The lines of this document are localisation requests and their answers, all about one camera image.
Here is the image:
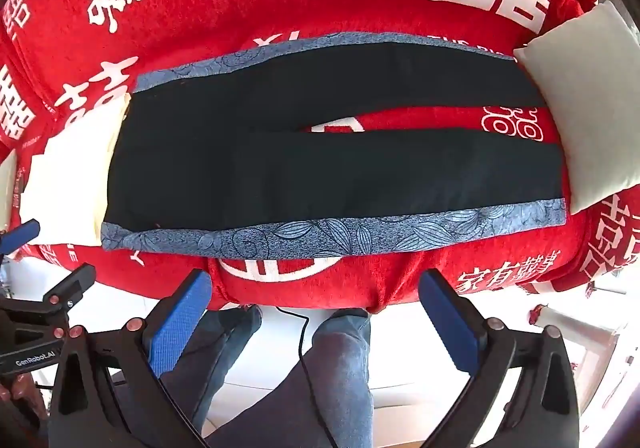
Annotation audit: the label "black cable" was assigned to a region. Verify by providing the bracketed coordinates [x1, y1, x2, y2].
[275, 306, 341, 448]

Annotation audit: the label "white square pillow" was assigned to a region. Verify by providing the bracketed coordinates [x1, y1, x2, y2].
[514, 1, 640, 215]

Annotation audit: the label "person's legs in jeans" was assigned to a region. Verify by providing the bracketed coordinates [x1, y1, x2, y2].
[162, 305, 373, 448]

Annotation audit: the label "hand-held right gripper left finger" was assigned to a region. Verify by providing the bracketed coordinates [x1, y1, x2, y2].
[47, 269, 213, 448]

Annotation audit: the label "person's left hand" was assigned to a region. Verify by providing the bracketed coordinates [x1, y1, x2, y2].
[0, 372, 48, 429]

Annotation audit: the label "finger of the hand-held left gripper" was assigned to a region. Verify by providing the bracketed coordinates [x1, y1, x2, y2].
[0, 264, 96, 338]
[0, 219, 41, 254]

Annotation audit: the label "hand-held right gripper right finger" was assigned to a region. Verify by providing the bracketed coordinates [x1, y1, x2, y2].
[419, 269, 583, 448]

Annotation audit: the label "black pants with blue stripe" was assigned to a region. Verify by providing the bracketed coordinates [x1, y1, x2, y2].
[100, 31, 568, 260]

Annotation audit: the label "pale round cushion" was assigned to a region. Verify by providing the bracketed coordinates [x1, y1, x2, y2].
[0, 148, 19, 229]

